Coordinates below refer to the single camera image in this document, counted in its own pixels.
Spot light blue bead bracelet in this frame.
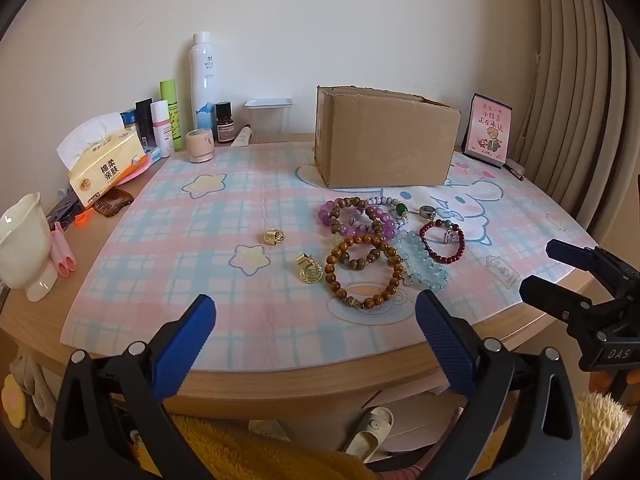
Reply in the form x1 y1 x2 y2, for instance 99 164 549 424
397 230 449 291

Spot tall white spray bottle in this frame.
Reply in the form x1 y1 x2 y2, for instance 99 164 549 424
190 31 219 131

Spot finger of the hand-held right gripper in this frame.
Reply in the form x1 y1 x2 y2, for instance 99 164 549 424
519 275 596 322
546 239 608 275

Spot purple bead bracelet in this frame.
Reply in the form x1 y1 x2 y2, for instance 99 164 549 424
317 199 398 238

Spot white speckled bead bracelet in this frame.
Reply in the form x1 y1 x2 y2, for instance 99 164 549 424
365 196 412 228

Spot clear plastic container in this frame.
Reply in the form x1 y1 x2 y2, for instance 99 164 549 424
244 96 296 145

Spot olive wooden bead bracelet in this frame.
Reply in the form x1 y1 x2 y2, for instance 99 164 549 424
330 196 383 236

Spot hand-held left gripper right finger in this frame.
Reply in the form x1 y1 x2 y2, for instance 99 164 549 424
415 289 583 480

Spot pink cartoon desk calendar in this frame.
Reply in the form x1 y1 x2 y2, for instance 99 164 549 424
462 93 513 168

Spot green bottle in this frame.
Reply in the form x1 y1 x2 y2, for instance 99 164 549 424
160 79 183 151

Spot small brown glass bottle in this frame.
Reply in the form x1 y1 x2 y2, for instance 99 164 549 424
215 101 236 145

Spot beige curtain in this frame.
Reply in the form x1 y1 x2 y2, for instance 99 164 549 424
515 0 640 261

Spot yellow tissue box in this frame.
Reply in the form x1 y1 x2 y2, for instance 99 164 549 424
56 112 151 211

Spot amber bead bracelet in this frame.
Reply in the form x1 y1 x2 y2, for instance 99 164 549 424
325 234 405 311

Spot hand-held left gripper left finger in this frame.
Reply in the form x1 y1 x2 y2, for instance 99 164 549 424
50 294 217 480

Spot brown cardboard box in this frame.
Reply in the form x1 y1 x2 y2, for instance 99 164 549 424
314 85 462 189

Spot cream slipper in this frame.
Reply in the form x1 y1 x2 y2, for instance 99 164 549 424
341 406 395 463
248 419 291 442

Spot cream ceramic cup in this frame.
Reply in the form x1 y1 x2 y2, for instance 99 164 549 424
0 192 58 302

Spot brown wooden comb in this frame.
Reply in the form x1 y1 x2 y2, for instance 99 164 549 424
92 187 135 220

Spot beige candle jar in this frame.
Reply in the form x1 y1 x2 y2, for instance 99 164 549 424
185 128 216 163

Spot white bottle with pink label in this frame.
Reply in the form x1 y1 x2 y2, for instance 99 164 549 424
150 100 175 158

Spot pastel plaid cartoon table mat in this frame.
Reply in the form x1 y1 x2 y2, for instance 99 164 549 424
60 142 598 372

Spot dark red bead bracelet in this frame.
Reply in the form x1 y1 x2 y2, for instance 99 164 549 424
419 219 466 264

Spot black hair clips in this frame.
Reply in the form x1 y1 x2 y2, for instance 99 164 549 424
46 194 85 222

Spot gold round earring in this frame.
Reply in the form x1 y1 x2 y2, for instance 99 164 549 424
295 254 323 286

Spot yellow fleece clothing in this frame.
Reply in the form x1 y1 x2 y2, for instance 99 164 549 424
135 392 633 480

